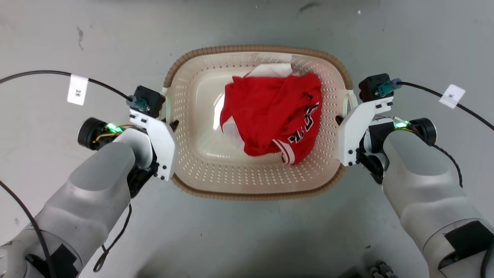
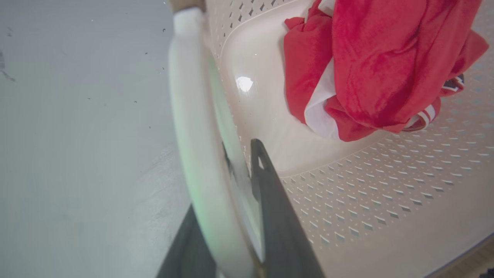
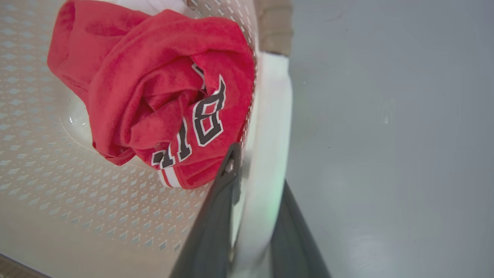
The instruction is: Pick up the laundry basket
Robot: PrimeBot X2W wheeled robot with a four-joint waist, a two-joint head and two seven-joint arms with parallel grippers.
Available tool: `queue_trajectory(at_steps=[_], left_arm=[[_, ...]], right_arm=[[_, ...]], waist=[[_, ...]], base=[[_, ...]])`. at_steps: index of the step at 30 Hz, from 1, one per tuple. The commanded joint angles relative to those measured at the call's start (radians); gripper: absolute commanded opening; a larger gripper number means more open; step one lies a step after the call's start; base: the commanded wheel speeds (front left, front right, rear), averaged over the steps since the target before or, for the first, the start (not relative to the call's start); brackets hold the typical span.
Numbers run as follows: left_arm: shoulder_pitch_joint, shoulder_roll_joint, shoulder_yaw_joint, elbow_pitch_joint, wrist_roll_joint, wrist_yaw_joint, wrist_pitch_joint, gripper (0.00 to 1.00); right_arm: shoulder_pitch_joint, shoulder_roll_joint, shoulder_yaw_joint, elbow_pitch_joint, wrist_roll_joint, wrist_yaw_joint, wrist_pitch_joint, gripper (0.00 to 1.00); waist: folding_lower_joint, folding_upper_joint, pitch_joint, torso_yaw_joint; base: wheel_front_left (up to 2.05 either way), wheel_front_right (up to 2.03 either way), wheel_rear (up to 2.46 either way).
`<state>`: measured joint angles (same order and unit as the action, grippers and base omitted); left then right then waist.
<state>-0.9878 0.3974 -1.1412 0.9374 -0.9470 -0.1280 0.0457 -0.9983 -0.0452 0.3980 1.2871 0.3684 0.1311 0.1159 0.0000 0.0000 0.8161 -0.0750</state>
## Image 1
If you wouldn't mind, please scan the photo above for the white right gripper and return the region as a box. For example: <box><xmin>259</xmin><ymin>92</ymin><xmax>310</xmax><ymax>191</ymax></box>
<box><xmin>335</xmin><ymin>97</ymin><xmax>394</xmax><ymax>184</ymax></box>

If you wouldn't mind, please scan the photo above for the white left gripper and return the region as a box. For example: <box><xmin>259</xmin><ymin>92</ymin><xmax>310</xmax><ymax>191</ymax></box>
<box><xmin>127</xmin><ymin>109</ymin><xmax>179</xmax><ymax>198</ymax></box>

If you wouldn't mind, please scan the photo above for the beige laundry basket brown rim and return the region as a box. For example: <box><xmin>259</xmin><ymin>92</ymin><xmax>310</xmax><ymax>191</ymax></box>
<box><xmin>162</xmin><ymin>45</ymin><xmax>359</xmax><ymax>201</ymax></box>

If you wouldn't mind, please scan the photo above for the red sports jersey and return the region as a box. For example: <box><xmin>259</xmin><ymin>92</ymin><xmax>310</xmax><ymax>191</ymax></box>
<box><xmin>219</xmin><ymin>73</ymin><xmax>323</xmax><ymax>166</ymax></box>

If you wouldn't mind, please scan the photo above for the white cloth garment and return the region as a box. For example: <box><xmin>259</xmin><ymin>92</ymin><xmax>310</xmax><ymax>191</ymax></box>
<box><xmin>246</xmin><ymin>63</ymin><xmax>300</xmax><ymax>78</ymax></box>

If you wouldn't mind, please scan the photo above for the black right camera cable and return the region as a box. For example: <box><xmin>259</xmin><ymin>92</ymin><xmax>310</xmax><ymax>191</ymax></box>
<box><xmin>397</xmin><ymin>81</ymin><xmax>494</xmax><ymax>131</ymax></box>

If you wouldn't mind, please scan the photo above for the black camera cable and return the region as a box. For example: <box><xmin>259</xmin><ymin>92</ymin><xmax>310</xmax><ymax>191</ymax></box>
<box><xmin>0</xmin><ymin>70</ymin><xmax>134</xmax><ymax>102</ymax></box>
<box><xmin>397</xmin><ymin>81</ymin><xmax>494</xmax><ymax>131</ymax></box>

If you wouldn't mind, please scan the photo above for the white paper cable label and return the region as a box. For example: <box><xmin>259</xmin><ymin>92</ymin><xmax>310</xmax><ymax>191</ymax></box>
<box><xmin>67</xmin><ymin>74</ymin><xmax>90</xmax><ymax>106</ymax></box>
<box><xmin>439</xmin><ymin>84</ymin><xmax>466</xmax><ymax>109</ymax></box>

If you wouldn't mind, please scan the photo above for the twisted black right arm cable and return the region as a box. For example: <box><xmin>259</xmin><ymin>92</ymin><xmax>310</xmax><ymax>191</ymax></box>
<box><xmin>428</xmin><ymin>141</ymin><xmax>463</xmax><ymax>189</ymax></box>

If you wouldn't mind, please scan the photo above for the looped black left arm cable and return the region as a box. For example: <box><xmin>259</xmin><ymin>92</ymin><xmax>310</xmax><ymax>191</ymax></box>
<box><xmin>93</xmin><ymin>202</ymin><xmax>133</xmax><ymax>273</ymax></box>

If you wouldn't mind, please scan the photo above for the black left camera cable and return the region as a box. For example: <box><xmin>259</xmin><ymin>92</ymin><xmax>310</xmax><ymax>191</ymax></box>
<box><xmin>0</xmin><ymin>70</ymin><xmax>134</xmax><ymax>102</ymax></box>

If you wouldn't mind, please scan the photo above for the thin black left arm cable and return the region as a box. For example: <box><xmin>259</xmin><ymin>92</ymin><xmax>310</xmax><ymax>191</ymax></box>
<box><xmin>0</xmin><ymin>179</ymin><xmax>58</xmax><ymax>278</ymax></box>

